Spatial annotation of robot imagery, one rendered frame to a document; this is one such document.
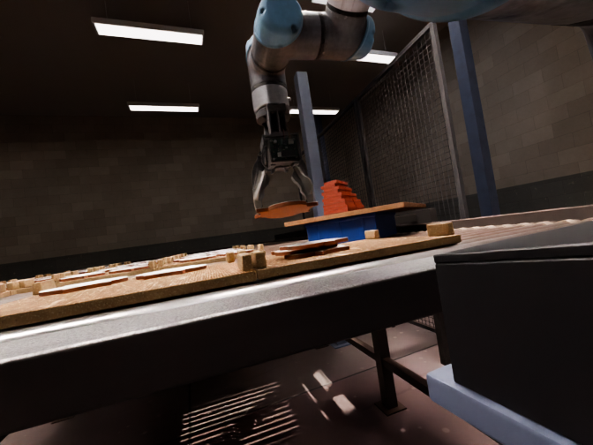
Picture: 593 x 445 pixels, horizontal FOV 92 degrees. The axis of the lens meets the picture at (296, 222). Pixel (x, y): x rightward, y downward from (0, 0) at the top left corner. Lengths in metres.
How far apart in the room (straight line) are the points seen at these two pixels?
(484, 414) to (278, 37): 0.52
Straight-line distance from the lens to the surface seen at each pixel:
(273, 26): 0.54
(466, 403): 0.23
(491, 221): 1.11
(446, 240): 0.63
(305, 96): 2.74
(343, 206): 1.33
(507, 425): 0.22
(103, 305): 0.46
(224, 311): 0.31
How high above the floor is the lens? 0.98
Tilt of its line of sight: 2 degrees up
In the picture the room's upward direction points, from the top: 8 degrees counter-clockwise
